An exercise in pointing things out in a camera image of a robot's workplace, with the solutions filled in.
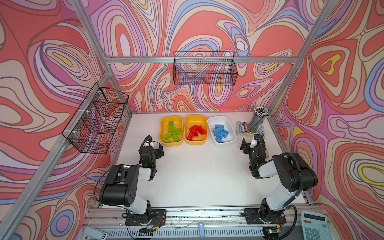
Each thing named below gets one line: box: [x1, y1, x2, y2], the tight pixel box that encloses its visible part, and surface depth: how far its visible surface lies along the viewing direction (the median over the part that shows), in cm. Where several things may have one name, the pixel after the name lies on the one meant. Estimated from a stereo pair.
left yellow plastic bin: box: [159, 116, 184, 147], surface depth 109 cm
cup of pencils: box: [248, 106, 270, 136], surface depth 101 cm
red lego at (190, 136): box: [186, 132, 196, 141], surface depth 103 cm
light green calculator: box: [300, 211, 333, 240], surface depth 70 cm
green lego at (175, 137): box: [171, 134, 180, 142], surface depth 106 cm
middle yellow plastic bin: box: [184, 114, 208, 146], surface depth 106 cm
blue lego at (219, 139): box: [215, 136, 224, 143], surface depth 103 cm
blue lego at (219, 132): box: [213, 127, 230, 138], surface depth 104 cm
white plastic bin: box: [207, 115, 237, 146], surface depth 106 cm
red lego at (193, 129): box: [189, 124, 199, 135], surface depth 106 cm
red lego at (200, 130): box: [197, 125, 206, 136], surface depth 105 cm
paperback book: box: [236, 121, 266, 138], surface depth 107 cm
